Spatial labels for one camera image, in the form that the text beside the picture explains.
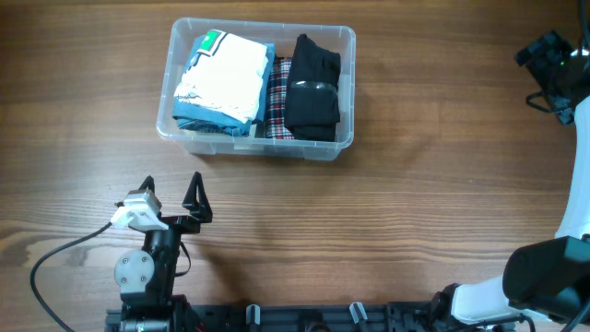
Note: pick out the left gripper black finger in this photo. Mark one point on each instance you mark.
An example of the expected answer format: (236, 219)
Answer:
(148, 184)
(195, 200)

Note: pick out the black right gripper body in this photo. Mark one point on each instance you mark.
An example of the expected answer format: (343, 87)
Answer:
(552, 52)

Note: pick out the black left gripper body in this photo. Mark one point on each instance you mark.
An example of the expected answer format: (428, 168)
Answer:
(179, 225)

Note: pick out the blue denim cloth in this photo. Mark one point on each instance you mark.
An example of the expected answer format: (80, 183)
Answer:
(189, 116)

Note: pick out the red blue plaid cloth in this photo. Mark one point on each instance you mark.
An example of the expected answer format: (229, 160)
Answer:
(274, 123)

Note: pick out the white t-shirt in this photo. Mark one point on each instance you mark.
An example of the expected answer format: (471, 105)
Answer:
(226, 75)

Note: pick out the black cloth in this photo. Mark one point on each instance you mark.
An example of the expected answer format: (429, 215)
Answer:
(311, 105)

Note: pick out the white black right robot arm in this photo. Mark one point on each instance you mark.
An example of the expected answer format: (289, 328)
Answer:
(547, 280)

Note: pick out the clear plastic storage container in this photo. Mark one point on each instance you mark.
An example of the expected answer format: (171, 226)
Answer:
(338, 39)

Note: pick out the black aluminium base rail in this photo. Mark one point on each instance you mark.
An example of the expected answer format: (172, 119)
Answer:
(391, 317)

